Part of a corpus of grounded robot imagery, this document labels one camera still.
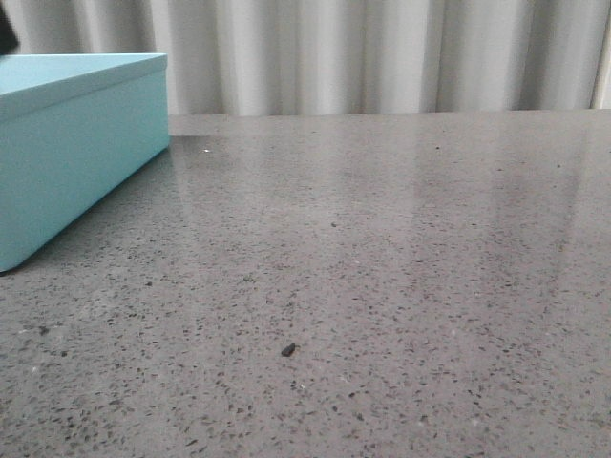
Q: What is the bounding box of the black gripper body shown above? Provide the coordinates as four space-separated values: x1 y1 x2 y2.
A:
0 8 19 55

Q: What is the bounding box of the light blue plastic box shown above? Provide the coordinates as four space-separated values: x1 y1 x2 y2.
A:
1 53 169 271

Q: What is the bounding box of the white pleated curtain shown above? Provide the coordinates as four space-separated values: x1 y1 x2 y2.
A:
3 1 610 116

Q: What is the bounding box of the small black debris piece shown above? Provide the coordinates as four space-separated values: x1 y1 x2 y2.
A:
281 343 296 357

